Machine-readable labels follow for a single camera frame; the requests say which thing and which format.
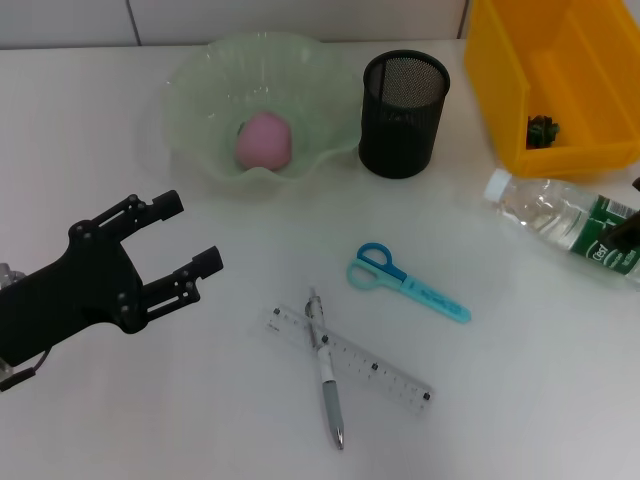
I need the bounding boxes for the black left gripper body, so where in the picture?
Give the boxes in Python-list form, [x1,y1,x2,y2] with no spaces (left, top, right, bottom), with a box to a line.
[0,219,149,369]

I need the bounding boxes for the clear water bottle green label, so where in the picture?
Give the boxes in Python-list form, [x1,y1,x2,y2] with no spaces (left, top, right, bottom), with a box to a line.
[482,167,640,292]

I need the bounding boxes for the green plastic wrapper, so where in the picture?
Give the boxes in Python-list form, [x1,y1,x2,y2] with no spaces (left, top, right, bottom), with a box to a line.
[525,113,562,149]

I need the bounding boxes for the pink peach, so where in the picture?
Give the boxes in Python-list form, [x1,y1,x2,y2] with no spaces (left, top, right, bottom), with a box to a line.
[233,111,294,172]

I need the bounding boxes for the grey white ballpoint pen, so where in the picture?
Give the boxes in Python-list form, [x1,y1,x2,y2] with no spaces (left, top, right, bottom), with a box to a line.
[305,285,346,451]

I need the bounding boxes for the blue scissors with teal sheath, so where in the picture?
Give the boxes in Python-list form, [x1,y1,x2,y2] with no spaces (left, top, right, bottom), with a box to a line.
[345,242,473,325]

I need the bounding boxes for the green glass fruit bowl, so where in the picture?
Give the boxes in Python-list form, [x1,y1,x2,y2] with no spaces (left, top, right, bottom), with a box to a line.
[160,30,362,195]

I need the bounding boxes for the clear plastic ruler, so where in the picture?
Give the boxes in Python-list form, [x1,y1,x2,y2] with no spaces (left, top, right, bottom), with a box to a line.
[263,302,434,416]

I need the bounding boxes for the black mesh pen holder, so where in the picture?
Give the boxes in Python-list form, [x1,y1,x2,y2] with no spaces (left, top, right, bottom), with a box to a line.
[357,48,451,179]

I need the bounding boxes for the yellow plastic storage bin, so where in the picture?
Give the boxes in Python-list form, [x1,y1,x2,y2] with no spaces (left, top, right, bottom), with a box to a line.
[463,0,640,180]

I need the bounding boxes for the silver left gripper cable plug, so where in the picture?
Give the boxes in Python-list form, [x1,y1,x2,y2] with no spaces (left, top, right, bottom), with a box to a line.
[0,262,25,292]

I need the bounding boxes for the thin wire with black plug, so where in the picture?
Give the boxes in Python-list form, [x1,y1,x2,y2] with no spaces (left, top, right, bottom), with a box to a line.
[0,349,54,392]

